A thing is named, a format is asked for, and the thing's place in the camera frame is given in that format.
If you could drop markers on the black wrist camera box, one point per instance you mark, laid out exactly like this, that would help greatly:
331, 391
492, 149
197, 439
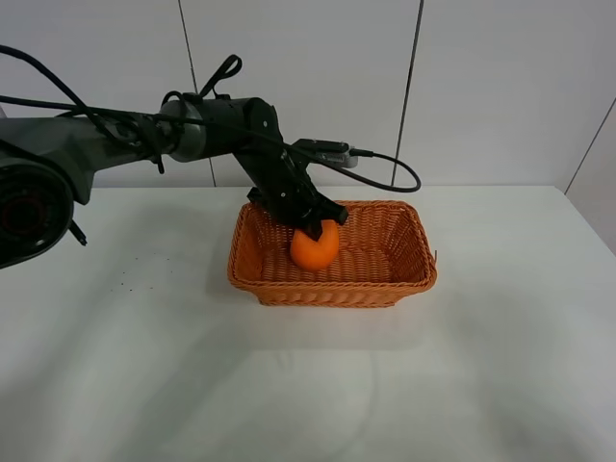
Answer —
335, 153

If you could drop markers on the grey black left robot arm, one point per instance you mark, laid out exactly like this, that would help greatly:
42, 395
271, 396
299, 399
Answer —
48, 164

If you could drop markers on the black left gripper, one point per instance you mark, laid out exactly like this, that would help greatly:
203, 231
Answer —
280, 188

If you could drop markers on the orange fruit with knob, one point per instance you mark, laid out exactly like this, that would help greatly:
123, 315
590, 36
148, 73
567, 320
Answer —
316, 255

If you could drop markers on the orange wicker basket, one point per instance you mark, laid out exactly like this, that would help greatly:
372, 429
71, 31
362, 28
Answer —
384, 256

